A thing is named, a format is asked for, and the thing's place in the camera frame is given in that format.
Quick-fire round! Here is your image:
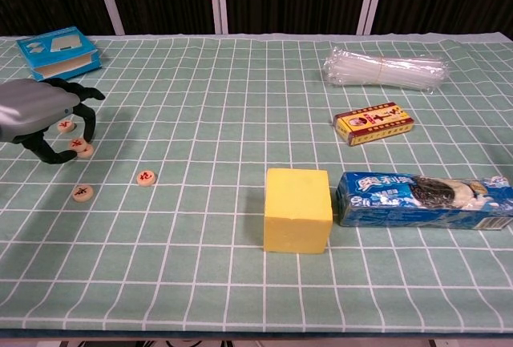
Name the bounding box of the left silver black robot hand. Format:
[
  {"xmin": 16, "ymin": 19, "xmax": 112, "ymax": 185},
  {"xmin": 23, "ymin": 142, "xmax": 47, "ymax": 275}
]
[{"xmin": 0, "ymin": 77, "xmax": 107, "ymax": 165}]

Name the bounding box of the blue scale carton box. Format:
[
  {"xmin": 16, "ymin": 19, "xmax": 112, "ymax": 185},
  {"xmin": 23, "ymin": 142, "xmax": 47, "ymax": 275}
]
[{"xmin": 15, "ymin": 25, "xmax": 103, "ymax": 90}]

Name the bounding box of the green checked tablecloth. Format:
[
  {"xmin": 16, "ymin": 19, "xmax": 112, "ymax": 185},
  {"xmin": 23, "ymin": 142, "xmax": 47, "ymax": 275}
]
[{"xmin": 0, "ymin": 32, "xmax": 513, "ymax": 334}]

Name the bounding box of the yellow sponge block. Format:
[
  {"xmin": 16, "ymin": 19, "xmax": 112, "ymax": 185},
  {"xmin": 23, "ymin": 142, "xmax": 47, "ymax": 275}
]
[{"xmin": 263, "ymin": 167, "xmax": 334, "ymax": 255}]

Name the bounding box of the small yellow red box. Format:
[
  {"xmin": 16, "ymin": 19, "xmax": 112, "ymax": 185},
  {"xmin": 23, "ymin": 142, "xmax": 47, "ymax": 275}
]
[{"xmin": 332, "ymin": 101, "xmax": 416, "ymax": 147}]

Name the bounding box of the bundle of clear plastic straws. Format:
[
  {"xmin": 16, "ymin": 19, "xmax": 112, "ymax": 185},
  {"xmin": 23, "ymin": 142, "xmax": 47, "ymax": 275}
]
[{"xmin": 322, "ymin": 44, "xmax": 450, "ymax": 95}]

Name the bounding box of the blue cookie package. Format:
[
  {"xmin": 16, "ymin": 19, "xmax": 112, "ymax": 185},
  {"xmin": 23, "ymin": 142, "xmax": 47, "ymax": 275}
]
[{"xmin": 334, "ymin": 171, "xmax": 513, "ymax": 232}]

